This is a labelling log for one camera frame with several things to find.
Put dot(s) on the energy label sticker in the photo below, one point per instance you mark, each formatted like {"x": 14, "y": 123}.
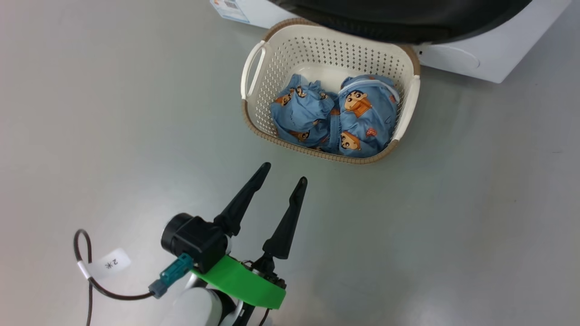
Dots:
{"x": 231, "y": 9}

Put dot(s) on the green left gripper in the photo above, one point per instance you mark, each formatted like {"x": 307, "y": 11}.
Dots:
{"x": 240, "y": 283}

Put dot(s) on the blue cartoon print garment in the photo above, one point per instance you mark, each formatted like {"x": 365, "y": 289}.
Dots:
{"x": 299, "y": 111}

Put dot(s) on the white washing machine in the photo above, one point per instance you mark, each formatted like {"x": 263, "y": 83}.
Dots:
{"x": 494, "y": 54}

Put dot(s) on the cream perforated laundry basket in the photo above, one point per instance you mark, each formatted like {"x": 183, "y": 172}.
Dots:
{"x": 281, "y": 50}

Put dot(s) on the black round washing machine door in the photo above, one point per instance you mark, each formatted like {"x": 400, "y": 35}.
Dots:
{"x": 398, "y": 18}

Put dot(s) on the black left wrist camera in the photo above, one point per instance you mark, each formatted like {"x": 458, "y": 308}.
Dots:
{"x": 197, "y": 240}

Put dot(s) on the blue cartoon garment white trim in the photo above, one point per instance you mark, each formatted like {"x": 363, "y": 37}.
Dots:
{"x": 369, "y": 122}

